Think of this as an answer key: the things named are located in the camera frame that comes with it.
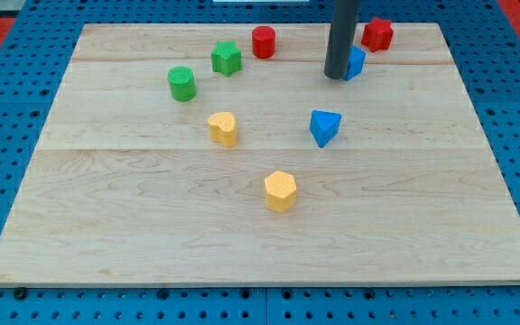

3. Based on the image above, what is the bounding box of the yellow heart block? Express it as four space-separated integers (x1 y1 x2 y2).
208 111 237 148

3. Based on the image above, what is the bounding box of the wooden board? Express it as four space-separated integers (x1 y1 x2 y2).
0 23 520 288

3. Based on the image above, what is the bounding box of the yellow hexagon block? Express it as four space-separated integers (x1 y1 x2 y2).
265 171 297 213

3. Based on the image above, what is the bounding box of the blue triangle block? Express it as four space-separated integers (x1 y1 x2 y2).
309 110 342 148

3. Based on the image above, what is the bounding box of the green star block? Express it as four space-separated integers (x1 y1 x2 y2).
210 41 242 77

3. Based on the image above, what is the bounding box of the green cylinder block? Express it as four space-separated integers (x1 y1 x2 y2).
167 66 197 102

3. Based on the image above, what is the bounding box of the red cylinder block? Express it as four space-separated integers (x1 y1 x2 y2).
252 25 276 59

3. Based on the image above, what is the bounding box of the blue cube block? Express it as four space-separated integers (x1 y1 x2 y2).
344 45 366 80

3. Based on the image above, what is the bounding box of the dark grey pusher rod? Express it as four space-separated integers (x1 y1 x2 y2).
323 0 361 79

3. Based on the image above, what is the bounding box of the red star block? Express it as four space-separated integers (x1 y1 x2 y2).
361 17 394 52

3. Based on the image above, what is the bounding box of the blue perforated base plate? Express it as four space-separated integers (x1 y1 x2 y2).
0 0 520 324

